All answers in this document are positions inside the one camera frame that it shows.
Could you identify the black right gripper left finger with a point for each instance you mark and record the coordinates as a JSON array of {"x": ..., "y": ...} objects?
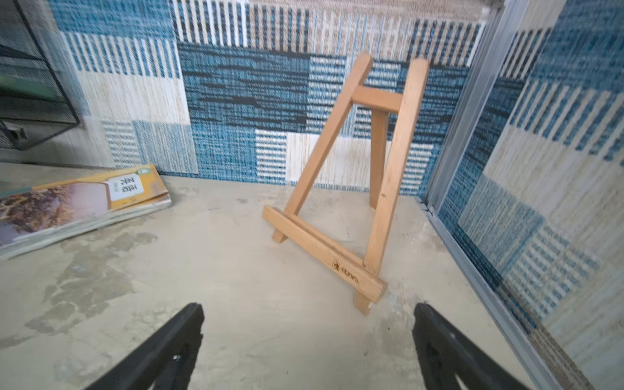
[{"x": 166, "y": 360}]

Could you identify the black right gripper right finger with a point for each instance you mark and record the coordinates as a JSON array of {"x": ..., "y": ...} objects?
[{"x": 447, "y": 358}]

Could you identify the small wooden easel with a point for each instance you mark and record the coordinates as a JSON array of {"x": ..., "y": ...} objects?
[{"x": 393, "y": 120}]

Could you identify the yellow textbook on table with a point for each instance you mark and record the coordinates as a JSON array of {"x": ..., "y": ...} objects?
[{"x": 34, "y": 218}]

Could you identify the black wire mesh shelf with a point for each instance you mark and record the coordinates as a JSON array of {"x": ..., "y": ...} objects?
[{"x": 34, "y": 104}]

